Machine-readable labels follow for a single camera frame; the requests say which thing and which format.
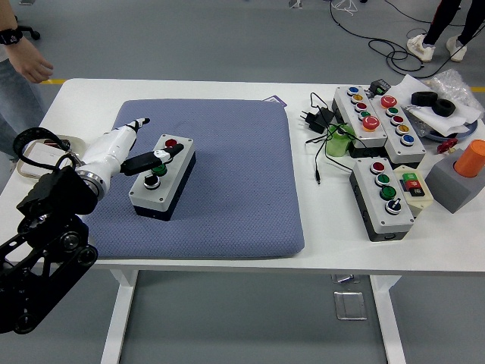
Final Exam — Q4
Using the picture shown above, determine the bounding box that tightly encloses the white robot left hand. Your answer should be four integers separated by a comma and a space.
81, 117, 185, 184

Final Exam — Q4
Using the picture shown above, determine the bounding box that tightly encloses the grey four-button control box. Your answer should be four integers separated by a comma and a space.
128, 133, 197, 221
349, 157, 416, 243

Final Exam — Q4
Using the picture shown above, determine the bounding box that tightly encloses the five-button box, orange-ringed mushroom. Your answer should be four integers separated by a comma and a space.
332, 86, 390, 158

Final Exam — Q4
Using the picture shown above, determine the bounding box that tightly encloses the five-button box, red mushroom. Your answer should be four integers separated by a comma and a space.
369, 94, 427, 166

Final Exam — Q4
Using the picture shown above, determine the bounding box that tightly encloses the white shallow tray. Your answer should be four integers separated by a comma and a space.
17, 134, 86, 179

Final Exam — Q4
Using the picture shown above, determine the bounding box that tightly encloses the person's hand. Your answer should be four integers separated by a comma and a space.
11, 36, 55, 84

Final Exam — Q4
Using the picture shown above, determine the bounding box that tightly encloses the blue-grey cushion mat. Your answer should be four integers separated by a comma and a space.
81, 99, 306, 261

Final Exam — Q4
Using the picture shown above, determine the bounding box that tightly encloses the black office chair base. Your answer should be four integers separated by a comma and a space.
17, 24, 41, 41

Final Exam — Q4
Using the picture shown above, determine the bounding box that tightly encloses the black wristwatch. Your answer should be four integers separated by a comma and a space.
0, 25, 24, 47

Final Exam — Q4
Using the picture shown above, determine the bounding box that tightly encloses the white table leg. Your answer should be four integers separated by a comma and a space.
369, 275, 408, 364
100, 269, 139, 364

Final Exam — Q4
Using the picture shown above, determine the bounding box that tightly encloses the green plastic cylinder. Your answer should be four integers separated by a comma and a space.
324, 123, 357, 158

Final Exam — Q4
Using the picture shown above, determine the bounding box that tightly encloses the small metal floor cover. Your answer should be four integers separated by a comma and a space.
331, 273, 361, 285

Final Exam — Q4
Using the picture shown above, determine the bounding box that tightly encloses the black terminal module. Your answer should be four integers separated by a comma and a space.
368, 78, 393, 96

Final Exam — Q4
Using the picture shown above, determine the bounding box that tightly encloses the metal floor outlet plate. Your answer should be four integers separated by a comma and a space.
333, 290, 369, 322

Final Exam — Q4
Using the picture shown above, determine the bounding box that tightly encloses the white paper sheet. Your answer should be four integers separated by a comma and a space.
388, 74, 483, 137

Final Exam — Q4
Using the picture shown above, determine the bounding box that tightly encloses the clear acrylic plate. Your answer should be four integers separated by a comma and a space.
403, 105, 437, 140

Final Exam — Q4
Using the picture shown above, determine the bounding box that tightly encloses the grey block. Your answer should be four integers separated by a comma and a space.
424, 146, 484, 215

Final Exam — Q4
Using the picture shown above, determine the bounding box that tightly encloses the person with white shoes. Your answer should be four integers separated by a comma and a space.
406, 0, 485, 63

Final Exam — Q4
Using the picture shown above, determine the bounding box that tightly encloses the clear bubble wrap bag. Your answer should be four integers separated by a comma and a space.
427, 69, 485, 119

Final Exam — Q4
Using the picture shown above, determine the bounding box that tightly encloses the grey-blue round disc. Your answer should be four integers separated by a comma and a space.
426, 116, 483, 143

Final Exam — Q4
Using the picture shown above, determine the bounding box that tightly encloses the orange cylinder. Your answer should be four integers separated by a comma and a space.
453, 139, 485, 180

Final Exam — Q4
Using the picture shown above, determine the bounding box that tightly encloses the white wall switch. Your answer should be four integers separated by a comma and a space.
20, 142, 64, 172

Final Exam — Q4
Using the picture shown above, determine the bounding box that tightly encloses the black power adapter with cord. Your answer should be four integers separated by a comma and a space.
300, 92, 359, 187

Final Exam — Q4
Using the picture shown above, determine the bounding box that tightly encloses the white floor cable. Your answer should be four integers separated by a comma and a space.
330, 0, 359, 17

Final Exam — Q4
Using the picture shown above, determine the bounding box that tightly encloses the black floor cable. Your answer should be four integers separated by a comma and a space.
328, 0, 473, 79

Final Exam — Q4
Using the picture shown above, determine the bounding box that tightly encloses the cream three-button switch box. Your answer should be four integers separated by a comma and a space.
393, 165, 434, 219

